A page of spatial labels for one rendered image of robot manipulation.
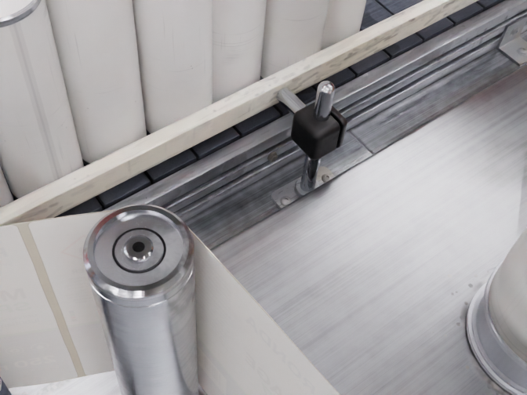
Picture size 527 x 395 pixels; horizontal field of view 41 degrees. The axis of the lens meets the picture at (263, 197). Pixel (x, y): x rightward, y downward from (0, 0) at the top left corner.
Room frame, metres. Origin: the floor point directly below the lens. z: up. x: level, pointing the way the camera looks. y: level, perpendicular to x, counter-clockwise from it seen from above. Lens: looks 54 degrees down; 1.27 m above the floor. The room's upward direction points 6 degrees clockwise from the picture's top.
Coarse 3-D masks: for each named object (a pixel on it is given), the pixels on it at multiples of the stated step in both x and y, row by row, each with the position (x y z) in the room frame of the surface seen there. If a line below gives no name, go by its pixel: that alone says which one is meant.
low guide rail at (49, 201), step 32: (448, 0) 0.48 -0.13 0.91; (384, 32) 0.43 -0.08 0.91; (320, 64) 0.39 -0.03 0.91; (352, 64) 0.41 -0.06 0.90; (256, 96) 0.35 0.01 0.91; (192, 128) 0.31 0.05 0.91; (224, 128) 0.33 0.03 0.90; (128, 160) 0.28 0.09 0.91; (160, 160) 0.29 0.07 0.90; (32, 192) 0.24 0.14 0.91; (64, 192) 0.25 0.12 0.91; (96, 192) 0.26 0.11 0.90; (0, 224) 0.22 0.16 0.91
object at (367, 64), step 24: (384, 0) 0.51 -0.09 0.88; (408, 0) 0.52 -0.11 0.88; (480, 0) 0.53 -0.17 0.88; (504, 0) 0.55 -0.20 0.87; (432, 24) 0.49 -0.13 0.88; (456, 24) 0.50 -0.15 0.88; (408, 48) 0.45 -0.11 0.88; (360, 72) 0.42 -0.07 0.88; (312, 96) 0.39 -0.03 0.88; (264, 120) 0.36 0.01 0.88; (216, 144) 0.33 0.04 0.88; (168, 168) 0.30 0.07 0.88; (120, 192) 0.27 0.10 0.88
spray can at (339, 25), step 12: (336, 0) 0.43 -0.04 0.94; (348, 0) 0.43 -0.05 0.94; (360, 0) 0.44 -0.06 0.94; (336, 12) 0.43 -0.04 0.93; (348, 12) 0.43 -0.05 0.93; (360, 12) 0.44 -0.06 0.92; (336, 24) 0.43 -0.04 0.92; (348, 24) 0.43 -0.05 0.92; (360, 24) 0.45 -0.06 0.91; (324, 36) 0.43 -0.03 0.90; (336, 36) 0.43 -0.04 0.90; (348, 36) 0.43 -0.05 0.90; (324, 48) 0.43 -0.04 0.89
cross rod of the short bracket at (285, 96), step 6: (282, 90) 0.36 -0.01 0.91; (288, 90) 0.36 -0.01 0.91; (276, 96) 0.36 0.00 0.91; (282, 96) 0.35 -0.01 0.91; (288, 96) 0.35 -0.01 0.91; (294, 96) 0.35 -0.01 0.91; (282, 102) 0.35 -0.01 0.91; (288, 102) 0.35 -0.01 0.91; (294, 102) 0.35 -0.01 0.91; (300, 102) 0.35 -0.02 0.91; (288, 108) 0.35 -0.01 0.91; (294, 108) 0.34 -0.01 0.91; (300, 108) 0.34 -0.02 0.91
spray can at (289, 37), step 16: (272, 0) 0.39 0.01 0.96; (288, 0) 0.39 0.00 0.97; (304, 0) 0.39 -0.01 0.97; (320, 0) 0.40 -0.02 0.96; (272, 16) 0.39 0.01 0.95; (288, 16) 0.39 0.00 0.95; (304, 16) 0.39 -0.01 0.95; (320, 16) 0.40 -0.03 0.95; (272, 32) 0.39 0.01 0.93; (288, 32) 0.39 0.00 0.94; (304, 32) 0.39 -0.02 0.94; (320, 32) 0.40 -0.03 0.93; (272, 48) 0.39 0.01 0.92; (288, 48) 0.39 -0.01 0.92; (304, 48) 0.39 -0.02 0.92; (320, 48) 0.41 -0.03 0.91; (272, 64) 0.39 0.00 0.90; (288, 64) 0.39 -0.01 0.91
